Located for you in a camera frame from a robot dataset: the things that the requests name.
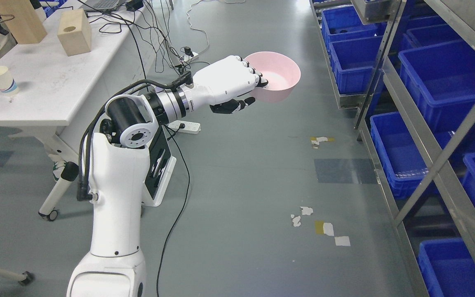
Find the steel shelf rack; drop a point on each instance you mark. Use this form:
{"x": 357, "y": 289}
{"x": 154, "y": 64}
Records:
{"x": 408, "y": 67}

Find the pink plastic bowl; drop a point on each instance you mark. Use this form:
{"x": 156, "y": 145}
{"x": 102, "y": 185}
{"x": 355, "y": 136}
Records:
{"x": 281, "y": 72}

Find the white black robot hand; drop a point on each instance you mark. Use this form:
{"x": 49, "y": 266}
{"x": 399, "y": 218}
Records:
{"x": 219, "y": 84}

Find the paper cup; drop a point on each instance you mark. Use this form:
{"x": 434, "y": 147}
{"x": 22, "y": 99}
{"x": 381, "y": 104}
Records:
{"x": 8, "y": 85}

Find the tall wooden block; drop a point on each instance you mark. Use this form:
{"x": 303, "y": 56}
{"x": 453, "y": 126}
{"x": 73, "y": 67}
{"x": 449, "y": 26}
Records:
{"x": 24, "y": 19}

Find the white power strip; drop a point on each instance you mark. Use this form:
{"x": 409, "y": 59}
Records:
{"x": 185, "y": 127}

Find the wooden block with hole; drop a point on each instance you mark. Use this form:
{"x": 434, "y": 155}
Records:
{"x": 74, "y": 32}

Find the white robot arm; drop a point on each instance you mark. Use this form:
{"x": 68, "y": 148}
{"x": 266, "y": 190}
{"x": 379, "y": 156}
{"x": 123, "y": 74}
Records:
{"x": 115, "y": 171}

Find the white folding table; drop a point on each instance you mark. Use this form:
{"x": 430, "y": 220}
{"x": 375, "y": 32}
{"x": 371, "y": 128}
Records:
{"x": 59, "y": 95}

